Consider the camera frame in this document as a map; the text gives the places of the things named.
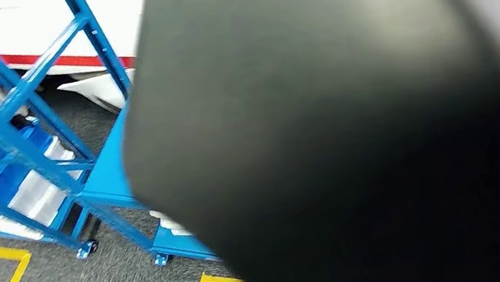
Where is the white car body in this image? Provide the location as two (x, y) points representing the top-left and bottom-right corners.
(0, 0), (161, 128)

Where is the black plastic panel part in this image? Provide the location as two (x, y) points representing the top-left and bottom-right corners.
(104, 0), (500, 282)

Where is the red barrier belt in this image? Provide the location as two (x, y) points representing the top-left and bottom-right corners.
(0, 0), (500, 139)

